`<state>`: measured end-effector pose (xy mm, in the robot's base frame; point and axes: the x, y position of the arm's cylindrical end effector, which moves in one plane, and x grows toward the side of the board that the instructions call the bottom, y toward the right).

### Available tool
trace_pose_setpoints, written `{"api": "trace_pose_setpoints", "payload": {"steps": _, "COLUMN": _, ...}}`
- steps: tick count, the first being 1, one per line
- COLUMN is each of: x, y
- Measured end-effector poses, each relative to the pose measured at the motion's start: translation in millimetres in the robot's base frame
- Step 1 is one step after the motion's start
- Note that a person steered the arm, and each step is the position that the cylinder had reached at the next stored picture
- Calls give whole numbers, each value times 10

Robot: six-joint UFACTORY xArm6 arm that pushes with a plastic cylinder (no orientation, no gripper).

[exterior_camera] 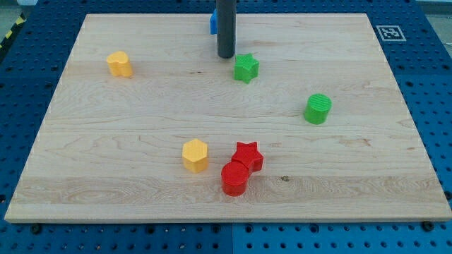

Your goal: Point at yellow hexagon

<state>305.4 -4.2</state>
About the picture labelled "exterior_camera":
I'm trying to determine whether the green cylinder block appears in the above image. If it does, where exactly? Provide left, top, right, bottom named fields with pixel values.
left=304, top=93, right=332, bottom=125

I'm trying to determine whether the yellow black hazard tape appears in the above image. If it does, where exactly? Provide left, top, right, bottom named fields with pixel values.
left=1, top=13, right=27, bottom=52

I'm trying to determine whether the white fiducial marker tag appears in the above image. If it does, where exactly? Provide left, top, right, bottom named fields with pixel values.
left=376, top=25, right=406, bottom=42

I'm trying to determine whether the dark grey cylindrical pointer rod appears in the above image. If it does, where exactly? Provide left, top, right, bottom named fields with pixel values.
left=216, top=0, right=237, bottom=59

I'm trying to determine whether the yellow heart block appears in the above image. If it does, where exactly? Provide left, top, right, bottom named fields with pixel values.
left=106, top=51, right=133, bottom=78

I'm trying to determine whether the red star block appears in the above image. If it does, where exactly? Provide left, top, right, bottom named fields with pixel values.
left=232, top=142, right=264, bottom=173

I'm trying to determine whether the green star block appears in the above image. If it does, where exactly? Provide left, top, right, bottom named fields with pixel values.
left=234, top=53, right=259, bottom=84

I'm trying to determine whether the blue block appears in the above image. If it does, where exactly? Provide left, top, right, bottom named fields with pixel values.
left=209, top=8, right=218, bottom=35

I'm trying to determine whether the yellow hexagon block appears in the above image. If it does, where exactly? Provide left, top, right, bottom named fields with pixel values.
left=182, top=139, right=208, bottom=174

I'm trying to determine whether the red cylinder block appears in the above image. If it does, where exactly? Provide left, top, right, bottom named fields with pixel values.
left=221, top=162, right=249, bottom=196

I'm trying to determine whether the light wooden board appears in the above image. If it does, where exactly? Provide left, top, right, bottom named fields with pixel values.
left=5, top=13, right=451, bottom=223

